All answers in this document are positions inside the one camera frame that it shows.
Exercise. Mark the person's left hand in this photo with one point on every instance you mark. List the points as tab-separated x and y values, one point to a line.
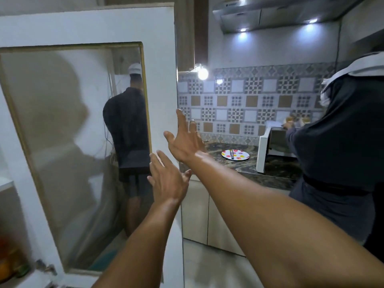
168	184

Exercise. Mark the person's right hand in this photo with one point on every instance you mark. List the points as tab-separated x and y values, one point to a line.
187	145

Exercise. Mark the person's right middle finger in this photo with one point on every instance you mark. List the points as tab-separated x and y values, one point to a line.
192	127

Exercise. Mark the person's left thumb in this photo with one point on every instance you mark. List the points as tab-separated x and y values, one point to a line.
186	176

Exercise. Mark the person's left middle finger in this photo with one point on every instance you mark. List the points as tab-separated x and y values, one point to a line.
154	163

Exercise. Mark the person's right thumb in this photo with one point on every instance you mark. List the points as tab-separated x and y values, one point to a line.
171	139

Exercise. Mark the person's left forearm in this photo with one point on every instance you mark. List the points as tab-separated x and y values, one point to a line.
144	242

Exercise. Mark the person's right forearm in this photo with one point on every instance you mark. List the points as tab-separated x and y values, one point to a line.
264	212

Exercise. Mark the beige base cabinets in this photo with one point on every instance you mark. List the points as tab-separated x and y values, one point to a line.
196	209

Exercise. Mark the metal utensil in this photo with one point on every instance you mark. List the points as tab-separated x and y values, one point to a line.
231	154

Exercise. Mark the glowing light bulb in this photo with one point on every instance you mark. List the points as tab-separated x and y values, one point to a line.
202	74

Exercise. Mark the white polka dot plate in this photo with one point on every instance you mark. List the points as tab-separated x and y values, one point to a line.
240	155

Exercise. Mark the white microwave oven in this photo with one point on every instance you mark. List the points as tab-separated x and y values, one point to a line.
264	149

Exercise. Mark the white cap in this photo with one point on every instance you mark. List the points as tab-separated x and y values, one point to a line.
135	68

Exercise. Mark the white glass-pane cabinet door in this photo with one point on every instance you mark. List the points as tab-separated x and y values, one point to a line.
159	29

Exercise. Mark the steel range hood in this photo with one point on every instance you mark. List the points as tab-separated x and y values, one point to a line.
270	10

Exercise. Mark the metal door latch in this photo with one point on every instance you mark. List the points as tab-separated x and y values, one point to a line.
45	266

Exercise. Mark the orange blurred shelf item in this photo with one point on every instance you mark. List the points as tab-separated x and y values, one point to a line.
9	260

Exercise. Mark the white head scarf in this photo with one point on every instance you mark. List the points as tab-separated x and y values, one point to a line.
361	65

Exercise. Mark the wooden wall cabinet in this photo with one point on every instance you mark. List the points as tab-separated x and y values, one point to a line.
189	29

